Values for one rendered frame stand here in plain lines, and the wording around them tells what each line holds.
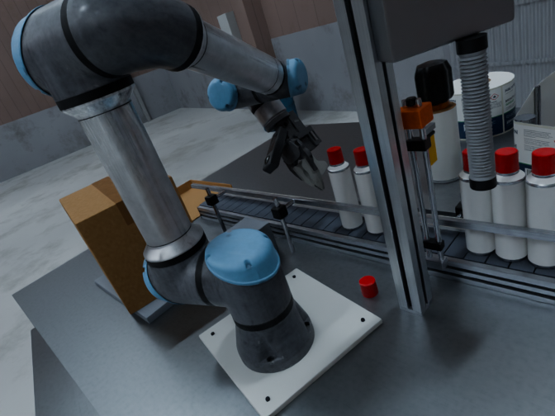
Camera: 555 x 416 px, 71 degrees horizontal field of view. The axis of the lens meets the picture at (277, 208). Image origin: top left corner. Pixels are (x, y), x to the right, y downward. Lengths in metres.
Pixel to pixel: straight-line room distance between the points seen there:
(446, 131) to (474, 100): 0.46
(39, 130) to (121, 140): 9.94
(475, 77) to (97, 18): 0.47
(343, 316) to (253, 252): 0.25
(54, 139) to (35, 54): 9.96
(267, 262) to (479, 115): 0.37
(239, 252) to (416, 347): 0.34
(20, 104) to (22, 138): 0.74
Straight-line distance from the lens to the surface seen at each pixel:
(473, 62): 0.57
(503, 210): 0.76
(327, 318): 0.80
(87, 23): 0.57
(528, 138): 0.90
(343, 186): 0.90
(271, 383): 0.74
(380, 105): 0.58
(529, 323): 0.78
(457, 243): 0.87
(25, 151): 10.60
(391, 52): 0.54
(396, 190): 0.63
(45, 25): 0.63
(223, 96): 0.90
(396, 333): 0.76
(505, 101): 1.33
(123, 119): 0.64
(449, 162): 1.08
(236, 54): 0.69
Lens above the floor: 1.38
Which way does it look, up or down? 25 degrees down
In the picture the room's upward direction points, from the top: 19 degrees counter-clockwise
